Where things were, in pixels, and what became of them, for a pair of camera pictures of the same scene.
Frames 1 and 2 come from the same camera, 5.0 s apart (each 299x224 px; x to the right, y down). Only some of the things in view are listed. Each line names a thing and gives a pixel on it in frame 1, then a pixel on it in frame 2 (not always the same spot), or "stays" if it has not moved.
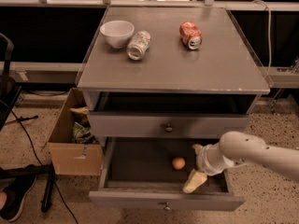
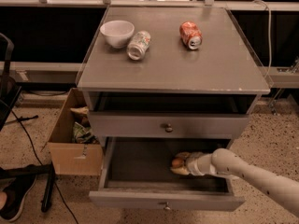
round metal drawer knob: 169,129 stays
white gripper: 202,161 → 195,164
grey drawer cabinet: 158,81 stays
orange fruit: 178,162 stays
